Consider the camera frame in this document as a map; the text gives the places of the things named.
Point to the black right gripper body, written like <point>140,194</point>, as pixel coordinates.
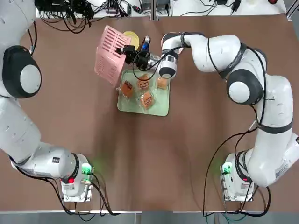
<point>143,61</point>

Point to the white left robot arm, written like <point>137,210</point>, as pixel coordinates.
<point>21,130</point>

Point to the grey electronic box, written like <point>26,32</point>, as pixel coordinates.
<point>146,5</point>
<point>162,5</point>

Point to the green rectangular tray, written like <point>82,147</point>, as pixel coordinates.
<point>158,105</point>

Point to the small pink slotted basket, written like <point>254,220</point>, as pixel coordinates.
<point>109,58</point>

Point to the aluminium frame post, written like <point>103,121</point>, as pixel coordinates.
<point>292,10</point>
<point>154,9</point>

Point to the brown bread pack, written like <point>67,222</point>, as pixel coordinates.
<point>143,84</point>
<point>161,83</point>
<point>127,89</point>
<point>147,100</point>

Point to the yellow round plate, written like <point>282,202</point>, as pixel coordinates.
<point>133,38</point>

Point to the black equipment box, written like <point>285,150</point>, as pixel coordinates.
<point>51,4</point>

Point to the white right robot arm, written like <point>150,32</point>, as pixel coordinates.
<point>268,105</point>

